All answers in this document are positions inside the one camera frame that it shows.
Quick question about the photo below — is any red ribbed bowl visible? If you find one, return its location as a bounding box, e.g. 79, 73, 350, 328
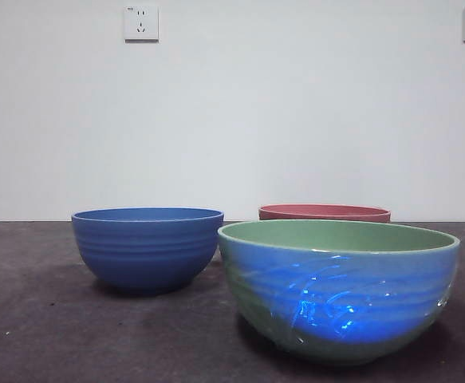
258, 203, 392, 223

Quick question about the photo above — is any green ribbed bowl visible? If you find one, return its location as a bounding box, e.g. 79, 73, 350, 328
216, 219, 463, 368

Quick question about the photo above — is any blue ribbed bowl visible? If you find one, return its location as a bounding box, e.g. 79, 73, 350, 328
70, 207, 226, 298

